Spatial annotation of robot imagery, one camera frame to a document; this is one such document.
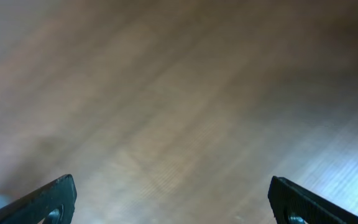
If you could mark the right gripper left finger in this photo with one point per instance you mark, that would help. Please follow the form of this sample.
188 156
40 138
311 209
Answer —
51 203

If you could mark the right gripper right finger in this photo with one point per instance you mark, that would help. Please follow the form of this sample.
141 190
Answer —
291 203

